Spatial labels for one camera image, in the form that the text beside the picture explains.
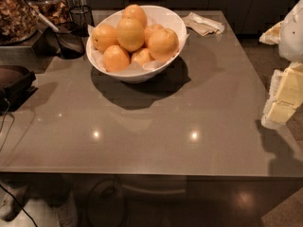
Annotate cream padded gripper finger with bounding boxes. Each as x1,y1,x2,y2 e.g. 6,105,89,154
261,62,303,130

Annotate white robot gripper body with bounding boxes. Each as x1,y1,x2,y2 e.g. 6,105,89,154
278,0,303,62

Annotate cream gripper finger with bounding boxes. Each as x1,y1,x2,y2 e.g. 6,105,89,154
259,22,282,45

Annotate white paper bowl liner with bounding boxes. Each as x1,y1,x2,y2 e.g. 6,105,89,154
87,7,190,76

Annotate white ceramic bowl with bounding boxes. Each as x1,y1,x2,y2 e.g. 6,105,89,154
85,5,188,84

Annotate small front centre orange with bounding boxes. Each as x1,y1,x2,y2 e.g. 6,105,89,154
131,47,153,66

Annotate crumpled beige paper napkin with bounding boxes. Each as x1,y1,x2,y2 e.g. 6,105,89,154
182,12,225,36

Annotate dark glass cup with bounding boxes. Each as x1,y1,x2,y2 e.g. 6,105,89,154
55,22,85,60

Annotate metal tray stand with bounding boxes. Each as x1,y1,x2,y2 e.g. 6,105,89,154
0,30,46,61

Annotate glass jar dried snacks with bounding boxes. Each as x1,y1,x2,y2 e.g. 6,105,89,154
27,0,70,25

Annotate large glass snack jar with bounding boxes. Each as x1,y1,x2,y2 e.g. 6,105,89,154
0,0,38,45

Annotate black device on left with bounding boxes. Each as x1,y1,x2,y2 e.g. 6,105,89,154
0,65,36,113

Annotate black wire mesh cup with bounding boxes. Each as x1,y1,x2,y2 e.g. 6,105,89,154
69,5,94,37

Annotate thin black cable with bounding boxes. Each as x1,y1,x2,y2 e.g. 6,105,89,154
0,97,16,152

